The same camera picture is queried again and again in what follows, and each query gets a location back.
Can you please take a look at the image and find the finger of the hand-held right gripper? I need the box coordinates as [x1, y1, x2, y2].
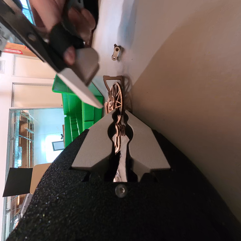
[56, 47, 104, 109]

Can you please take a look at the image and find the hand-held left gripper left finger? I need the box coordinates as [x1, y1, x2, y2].
[71, 110, 120, 181]

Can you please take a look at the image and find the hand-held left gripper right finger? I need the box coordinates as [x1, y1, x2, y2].
[123, 110, 171, 183]

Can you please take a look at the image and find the wooden bicycle model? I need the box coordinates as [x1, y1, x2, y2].
[103, 75, 126, 154]

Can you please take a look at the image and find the small wooden link piece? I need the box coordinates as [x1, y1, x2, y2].
[111, 44, 121, 61]

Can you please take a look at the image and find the grey desk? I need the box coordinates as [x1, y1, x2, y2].
[92, 0, 241, 226]

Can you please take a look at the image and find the person's right hand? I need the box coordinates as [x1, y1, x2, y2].
[31, 0, 96, 65]

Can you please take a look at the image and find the small dark framed screen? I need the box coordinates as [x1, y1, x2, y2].
[52, 141, 65, 151]

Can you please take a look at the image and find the green plastic bin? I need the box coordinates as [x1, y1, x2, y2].
[52, 74, 104, 148]

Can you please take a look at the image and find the brown cardboard sheet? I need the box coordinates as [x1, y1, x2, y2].
[29, 163, 51, 195]

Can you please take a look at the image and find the wooden storage shelf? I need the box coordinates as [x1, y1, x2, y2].
[11, 111, 35, 168]

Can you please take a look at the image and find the black board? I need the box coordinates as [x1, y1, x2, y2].
[3, 167, 33, 197]

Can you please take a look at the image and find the red wall sign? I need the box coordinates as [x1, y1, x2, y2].
[3, 48, 24, 55]

